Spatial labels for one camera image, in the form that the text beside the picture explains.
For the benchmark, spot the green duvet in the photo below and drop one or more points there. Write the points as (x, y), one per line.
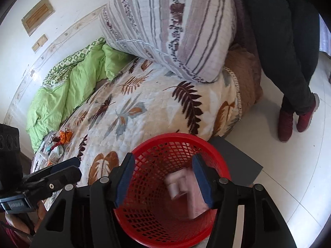
(67, 87)

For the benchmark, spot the wooden wall panel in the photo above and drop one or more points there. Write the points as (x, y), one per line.
(37, 15)

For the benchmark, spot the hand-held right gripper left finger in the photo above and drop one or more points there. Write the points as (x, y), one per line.
(125, 179)

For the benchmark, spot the red plastic mesh basket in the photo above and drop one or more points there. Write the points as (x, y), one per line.
(155, 217)

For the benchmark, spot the white sock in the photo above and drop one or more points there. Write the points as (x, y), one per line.
(55, 155)

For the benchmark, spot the tan wall plate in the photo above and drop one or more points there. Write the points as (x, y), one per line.
(43, 39)
(36, 46)

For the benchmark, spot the person's left forearm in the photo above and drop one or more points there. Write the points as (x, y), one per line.
(6, 237)

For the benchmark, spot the orange wrapper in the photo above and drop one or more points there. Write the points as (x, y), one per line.
(66, 135)

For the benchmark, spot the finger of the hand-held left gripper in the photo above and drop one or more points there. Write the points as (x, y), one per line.
(66, 162)
(64, 179)

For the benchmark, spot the person's left hand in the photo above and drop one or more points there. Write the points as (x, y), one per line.
(16, 222)

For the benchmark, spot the white curtain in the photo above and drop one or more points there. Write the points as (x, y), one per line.
(325, 38)

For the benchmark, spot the striped floral pillow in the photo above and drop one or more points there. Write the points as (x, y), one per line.
(160, 25)

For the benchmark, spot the pink paper packet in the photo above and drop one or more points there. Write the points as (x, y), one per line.
(186, 201)

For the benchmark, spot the leaf-printed fleece blanket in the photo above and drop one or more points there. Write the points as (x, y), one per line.
(155, 103)

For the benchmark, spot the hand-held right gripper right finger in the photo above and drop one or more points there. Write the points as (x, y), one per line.
(203, 184)

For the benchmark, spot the dark purple cloth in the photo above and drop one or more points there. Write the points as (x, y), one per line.
(244, 18)

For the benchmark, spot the brown fleece blanket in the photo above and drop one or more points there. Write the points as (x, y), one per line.
(245, 82)

